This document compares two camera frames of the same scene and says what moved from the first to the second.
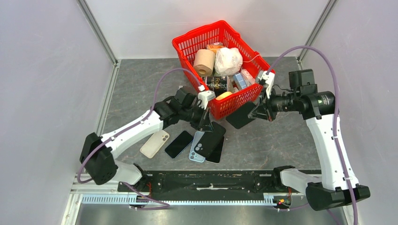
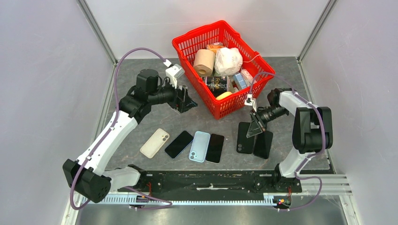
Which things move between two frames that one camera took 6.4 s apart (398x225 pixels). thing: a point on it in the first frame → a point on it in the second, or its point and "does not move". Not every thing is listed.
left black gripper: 204,123 → 183,102
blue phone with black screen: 178,146 does not move
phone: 154,143 does not move
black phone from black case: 240,118 → 263,143
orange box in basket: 215,46 does not move
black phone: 210,140 → 245,145
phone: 194,155 does not move
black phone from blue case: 215,156 does not move
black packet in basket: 218,84 does not move
